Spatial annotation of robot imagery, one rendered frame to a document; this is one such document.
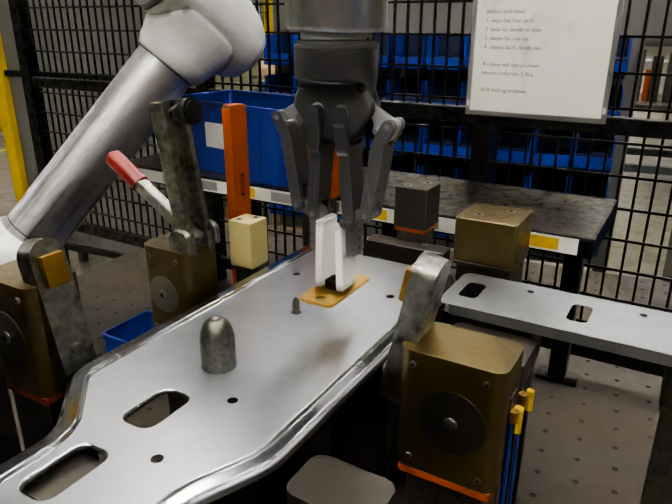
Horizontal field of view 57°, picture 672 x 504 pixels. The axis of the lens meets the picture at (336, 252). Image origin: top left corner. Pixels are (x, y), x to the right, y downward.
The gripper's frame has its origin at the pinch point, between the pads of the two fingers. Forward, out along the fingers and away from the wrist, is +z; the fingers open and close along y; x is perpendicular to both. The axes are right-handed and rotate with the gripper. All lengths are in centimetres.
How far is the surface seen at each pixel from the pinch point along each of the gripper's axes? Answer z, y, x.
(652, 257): 108, -18, -332
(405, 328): 2.2, -11.1, 7.4
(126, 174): -4.7, 28.1, 1.0
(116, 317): 38, 71, -28
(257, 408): 7.9, -2.2, 16.3
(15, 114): 24, 274, -141
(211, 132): -2, 48, -36
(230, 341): 5.1, 3.4, 12.6
